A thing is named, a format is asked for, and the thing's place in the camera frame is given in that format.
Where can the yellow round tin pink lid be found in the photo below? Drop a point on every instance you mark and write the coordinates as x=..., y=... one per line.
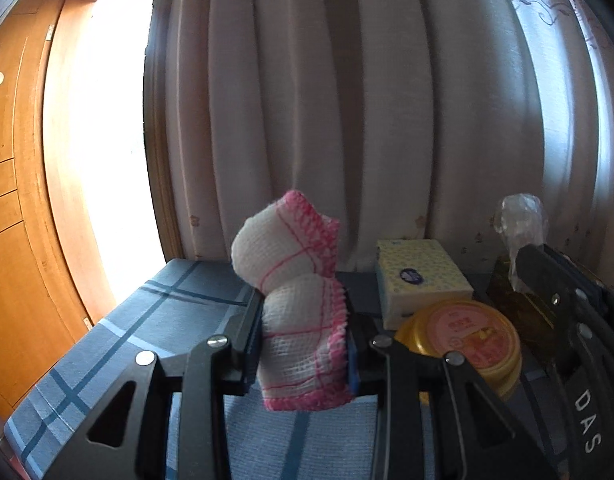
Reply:
x=462, y=335

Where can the yellow patterned tissue box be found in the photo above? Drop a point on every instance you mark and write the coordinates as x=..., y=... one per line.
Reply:
x=422, y=275

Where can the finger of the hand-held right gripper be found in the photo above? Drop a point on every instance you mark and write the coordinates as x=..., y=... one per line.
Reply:
x=552, y=300
x=594, y=295

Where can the wooden door frame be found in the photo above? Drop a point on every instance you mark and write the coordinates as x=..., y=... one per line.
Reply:
x=37, y=160

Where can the wooden door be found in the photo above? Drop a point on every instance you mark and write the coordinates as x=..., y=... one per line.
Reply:
x=12, y=210

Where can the clear plastic bag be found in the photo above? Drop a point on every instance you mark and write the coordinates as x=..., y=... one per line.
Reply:
x=519, y=220

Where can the white gauze cloth pink edging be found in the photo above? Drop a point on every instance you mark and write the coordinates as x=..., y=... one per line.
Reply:
x=292, y=310

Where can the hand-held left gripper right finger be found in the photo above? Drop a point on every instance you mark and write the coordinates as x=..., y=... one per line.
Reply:
x=352, y=370

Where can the floral curtain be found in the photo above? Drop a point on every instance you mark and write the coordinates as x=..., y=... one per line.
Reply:
x=362, y=110

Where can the blue plaid table cloth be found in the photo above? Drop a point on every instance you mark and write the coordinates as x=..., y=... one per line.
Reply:
x=137, y=320

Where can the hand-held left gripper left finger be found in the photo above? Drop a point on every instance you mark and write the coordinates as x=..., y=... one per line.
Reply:
x=254, y=360

